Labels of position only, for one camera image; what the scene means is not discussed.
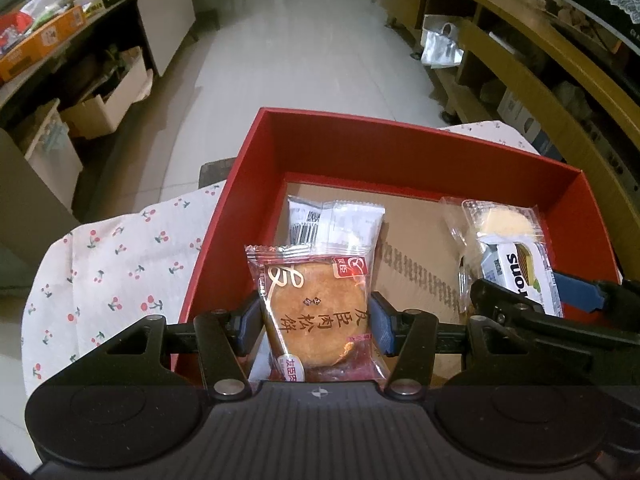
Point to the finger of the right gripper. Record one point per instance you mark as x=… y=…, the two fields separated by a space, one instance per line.
x=587 y=296
x=500 y=304

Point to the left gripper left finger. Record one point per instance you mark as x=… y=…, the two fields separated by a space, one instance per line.
x=244 y=325

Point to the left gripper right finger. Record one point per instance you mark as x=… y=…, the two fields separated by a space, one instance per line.
x=388 y=326

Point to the red meat floss cake packet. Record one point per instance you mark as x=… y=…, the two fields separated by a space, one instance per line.
x=315 y=310

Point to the round pastry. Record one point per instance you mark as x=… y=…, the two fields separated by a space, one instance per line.
x=467 y=220

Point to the white silver snack packet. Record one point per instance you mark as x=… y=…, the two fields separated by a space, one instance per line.
x=323 y=226

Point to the white sandwich cracker packet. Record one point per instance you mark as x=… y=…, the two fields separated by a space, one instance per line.
x=520 y=263

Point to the cherry print tablecloth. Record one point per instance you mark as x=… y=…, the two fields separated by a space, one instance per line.
x=103 y=276

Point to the red cardboard box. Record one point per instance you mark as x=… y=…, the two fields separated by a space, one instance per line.
x=412 y=172

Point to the silver foil bag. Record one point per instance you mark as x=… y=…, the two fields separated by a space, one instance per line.
x=440 y=41

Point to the white cardboard storage box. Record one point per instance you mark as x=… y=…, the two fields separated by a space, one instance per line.
x=104 y=105

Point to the white plastic storage bin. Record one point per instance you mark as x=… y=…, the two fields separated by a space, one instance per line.
x=49 y=151

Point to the white coffee table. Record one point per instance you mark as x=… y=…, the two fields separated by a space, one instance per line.
x=158 y=27

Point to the orange snack box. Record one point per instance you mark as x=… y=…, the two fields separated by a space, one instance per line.
x=42 y=42

